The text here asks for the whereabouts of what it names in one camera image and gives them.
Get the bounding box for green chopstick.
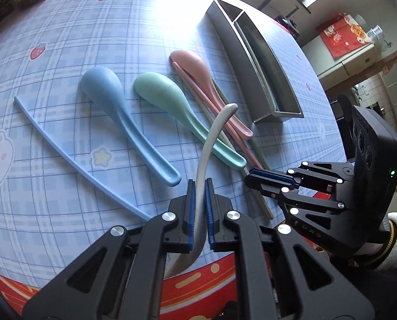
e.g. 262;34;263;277
213;82;270;170

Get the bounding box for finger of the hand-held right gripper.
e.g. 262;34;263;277
246;162;345;189
244;178;344;217

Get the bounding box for black pressure cooker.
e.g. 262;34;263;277
278;16;302;39

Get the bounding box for pink spoon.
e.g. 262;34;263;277
169;50;253;139

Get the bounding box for beige chopstick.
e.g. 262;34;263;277
184;79;274;220

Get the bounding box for white spoon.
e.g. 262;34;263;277
163;103;239;278

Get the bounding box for metal utensil tray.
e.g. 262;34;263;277
206;0;304;124

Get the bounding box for blue chopstick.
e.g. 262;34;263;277
14;96;152;221

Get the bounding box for black chair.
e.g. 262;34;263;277
337;93;357;155

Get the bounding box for green spoon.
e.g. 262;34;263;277
133;72;247;169

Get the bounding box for clear plastic containers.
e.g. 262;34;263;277
352;13;393;52

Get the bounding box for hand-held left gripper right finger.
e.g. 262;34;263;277
204;177;375;320

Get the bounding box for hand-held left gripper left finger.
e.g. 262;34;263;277
22;178;197;320

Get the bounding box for blue plaid table mat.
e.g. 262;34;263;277
0;0;349;289

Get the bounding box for white fridge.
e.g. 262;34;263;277
300;33;397;89

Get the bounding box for red printed cloth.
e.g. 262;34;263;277
315;11;376;60

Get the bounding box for blue spoon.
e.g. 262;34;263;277
79;67;182;187

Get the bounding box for pink chopstick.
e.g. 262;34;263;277
171;61;264;170

